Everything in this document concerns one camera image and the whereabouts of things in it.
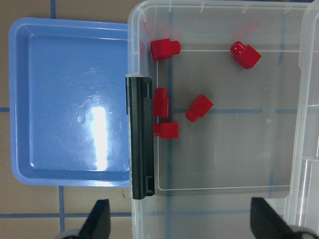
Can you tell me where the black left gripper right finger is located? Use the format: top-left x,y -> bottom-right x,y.
250,197 -> 319,239

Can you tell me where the red block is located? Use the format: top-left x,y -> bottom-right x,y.
185,94 -> 214,122
153,122 -> 179,139
153,88 -> 169,117
151,38 -> 181,61
230,41 -> 262,70

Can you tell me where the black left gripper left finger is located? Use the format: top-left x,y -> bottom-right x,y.
56,199 -> 111,239

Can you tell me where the red block in box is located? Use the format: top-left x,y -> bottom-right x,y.
230,41 -> 262,70
153,88 -> 169,117
153,122 -> 179,139
151,38 -> 181,61

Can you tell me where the black box latch handle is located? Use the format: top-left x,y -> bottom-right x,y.
126,77 -> 155,200

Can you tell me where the clear plastic storage box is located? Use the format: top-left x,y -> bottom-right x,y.
128,0 -> 310,239

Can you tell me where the clear plastic box lid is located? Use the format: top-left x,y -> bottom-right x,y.
284,0 -> 319,234

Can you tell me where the blue plastic tray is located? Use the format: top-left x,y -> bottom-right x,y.
8,17 -> 130,187

